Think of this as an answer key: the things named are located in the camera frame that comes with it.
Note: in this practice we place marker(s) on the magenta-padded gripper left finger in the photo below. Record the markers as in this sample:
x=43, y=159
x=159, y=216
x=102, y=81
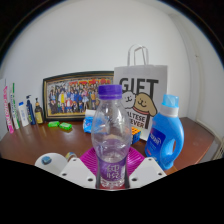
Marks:
x=77, y=171

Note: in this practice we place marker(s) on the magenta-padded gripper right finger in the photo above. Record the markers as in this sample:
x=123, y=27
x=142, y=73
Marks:
x=146, y=170

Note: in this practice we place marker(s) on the clear purple-capped water bottle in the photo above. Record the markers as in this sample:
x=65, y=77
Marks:
x=111, y=133

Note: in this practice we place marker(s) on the colourful puzzle cube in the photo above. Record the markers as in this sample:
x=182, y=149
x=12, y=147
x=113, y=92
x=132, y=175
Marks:
x=136, y=135

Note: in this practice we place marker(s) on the blue detergent bottle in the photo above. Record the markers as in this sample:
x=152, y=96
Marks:
x=166, y=133

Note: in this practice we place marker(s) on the small green packet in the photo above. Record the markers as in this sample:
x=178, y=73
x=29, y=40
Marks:
x=53, y=124
x=65, y=126

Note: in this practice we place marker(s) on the blue tissue pack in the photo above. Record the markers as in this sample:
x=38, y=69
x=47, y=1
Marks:
x=88, y=123

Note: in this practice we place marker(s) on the amber pump bottle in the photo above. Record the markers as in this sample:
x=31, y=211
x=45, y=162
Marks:
x=39, y=115

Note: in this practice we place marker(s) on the dark blue pump bottle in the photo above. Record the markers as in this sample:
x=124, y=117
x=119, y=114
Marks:
x=30, y=113

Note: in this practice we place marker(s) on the framed group photo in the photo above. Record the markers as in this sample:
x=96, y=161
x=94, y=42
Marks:
x=73, y=95

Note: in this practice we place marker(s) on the white blue-capped lotion bottle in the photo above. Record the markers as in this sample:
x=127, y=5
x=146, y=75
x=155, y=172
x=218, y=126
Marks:
x=23, y=115

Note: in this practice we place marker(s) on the white printed paper gift bag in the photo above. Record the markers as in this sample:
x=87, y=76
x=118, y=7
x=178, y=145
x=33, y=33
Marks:
x=146, y=83

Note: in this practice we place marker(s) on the green and white tube box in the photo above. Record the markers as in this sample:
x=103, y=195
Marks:
x=14, y=110

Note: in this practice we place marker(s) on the pink tall tube box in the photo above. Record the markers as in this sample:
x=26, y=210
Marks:
x=8, y=110

